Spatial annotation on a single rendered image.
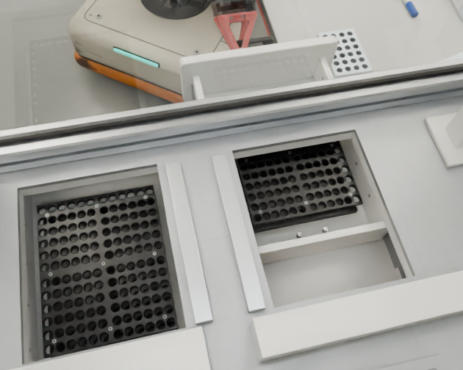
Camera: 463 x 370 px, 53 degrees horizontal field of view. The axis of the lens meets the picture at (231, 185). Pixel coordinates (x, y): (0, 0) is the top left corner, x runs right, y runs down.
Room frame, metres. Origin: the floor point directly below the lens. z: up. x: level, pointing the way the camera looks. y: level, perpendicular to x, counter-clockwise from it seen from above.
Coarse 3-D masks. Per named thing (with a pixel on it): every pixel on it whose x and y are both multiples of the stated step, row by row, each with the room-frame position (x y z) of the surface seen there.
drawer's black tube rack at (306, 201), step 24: (336, 144) 0.42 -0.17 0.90; (240, 168) 0.38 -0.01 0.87; (264, 168) 0.37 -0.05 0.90; (288, 168) 0.39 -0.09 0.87; (312, 168) 0.37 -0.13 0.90; (336, 168) 0.38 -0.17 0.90; (264, 192) 0.32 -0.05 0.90; (288, 192) 0.34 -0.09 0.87; (312, 192) 0.33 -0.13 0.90; (336, 192) 0.35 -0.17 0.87; (264, 216) 0.29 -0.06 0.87; (288, 216) 0.29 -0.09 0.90; (312, 216) 0.31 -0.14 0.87; (336, 216) 0.31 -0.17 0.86
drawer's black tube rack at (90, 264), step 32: (64, 224) 0.24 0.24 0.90; (96, 224) 0.24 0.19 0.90; (128, 224) 0.25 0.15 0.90; (64, 256) 0.19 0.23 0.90; (96, 256) 0.20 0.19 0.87; (128, 256) 0.20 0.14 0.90; (160, 256) 0.20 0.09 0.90; (64, 288) 0.14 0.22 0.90; (96, 288) 0.15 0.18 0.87; (128, 288) 0.15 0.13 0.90; (160, 288) 0.16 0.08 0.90; (64, 320) 0.10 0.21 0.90; (96, 320) 0.10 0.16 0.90; (128, 320) 0.11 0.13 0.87; (160, 320) 0.11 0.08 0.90; (64, 352) 0.06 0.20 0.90
